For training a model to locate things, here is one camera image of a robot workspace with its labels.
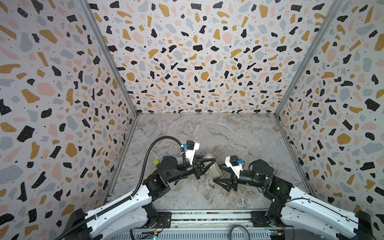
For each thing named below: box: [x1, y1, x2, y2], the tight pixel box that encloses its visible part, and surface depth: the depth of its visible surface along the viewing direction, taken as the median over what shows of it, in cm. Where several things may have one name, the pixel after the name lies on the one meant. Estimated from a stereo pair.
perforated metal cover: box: [111, 230, 270, 240], surface depth 72 cm
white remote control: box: [203, 153, 223, 179], surface depth 64 cm
